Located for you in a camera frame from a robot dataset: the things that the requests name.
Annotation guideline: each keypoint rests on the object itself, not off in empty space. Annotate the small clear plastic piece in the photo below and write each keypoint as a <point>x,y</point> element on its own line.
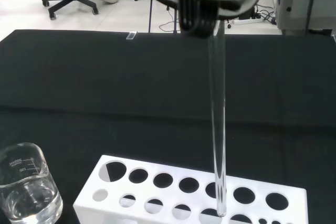
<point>131,36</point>

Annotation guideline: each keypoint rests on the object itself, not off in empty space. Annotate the black bench cloth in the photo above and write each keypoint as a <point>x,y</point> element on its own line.
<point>105,77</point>

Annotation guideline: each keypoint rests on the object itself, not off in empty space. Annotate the grey cabinet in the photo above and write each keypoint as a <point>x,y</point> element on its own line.
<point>296,3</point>

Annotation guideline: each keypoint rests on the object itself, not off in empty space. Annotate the white power strip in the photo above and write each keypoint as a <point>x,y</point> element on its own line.
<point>248,21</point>

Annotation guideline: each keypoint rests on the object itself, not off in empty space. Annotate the clear 200 ml glass beaker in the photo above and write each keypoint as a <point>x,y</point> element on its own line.
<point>31,197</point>

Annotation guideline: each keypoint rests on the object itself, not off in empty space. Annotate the white test tube rack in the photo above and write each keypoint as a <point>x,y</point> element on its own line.
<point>89,208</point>

